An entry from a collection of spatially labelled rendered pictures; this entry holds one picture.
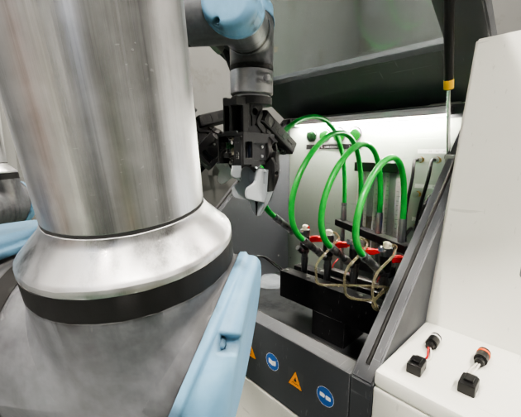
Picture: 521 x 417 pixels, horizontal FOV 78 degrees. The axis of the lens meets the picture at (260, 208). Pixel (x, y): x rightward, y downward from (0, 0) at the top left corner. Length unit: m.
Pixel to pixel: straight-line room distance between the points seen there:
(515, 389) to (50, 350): 0.60
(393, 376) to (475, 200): 0.37
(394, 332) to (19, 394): 0.54
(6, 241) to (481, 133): 0.75
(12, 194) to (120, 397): 0.71
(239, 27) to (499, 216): 0.56
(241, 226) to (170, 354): 1.01
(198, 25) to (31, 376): 0.43
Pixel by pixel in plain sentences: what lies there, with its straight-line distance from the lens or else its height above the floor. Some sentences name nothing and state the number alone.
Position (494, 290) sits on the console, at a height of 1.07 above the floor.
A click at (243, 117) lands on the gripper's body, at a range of 0.56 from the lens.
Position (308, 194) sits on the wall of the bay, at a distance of 1.26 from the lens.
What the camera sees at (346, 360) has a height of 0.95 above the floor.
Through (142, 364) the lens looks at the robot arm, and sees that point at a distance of 0.18.
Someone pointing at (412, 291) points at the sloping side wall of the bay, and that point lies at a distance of 0.67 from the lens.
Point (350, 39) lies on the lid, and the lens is 0.96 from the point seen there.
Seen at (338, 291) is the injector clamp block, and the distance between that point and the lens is 0.85.
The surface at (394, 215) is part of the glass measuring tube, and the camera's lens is 1.08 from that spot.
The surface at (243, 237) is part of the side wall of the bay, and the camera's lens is 1.18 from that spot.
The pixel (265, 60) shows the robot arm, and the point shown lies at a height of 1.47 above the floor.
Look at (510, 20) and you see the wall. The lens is 7.59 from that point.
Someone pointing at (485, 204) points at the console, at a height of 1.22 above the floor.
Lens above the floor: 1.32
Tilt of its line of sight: 10 degrees down
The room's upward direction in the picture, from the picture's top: straight up
